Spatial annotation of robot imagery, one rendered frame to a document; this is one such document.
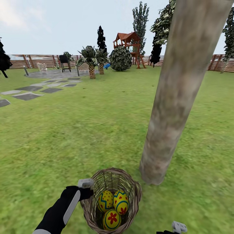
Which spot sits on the wicker basket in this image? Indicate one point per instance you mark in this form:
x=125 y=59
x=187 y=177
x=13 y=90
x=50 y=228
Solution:
x=91 y=211

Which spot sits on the easter egg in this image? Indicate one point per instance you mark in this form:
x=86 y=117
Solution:
x=105 y=201
x=120 y=202
x=111 y=220

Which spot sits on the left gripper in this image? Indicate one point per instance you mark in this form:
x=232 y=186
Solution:
x=86 y=193

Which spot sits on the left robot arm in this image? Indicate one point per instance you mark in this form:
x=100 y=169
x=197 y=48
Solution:
x=57 y=216

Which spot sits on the garden chair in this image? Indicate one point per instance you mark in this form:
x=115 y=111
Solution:
x=42 y=67
x=83 y=67

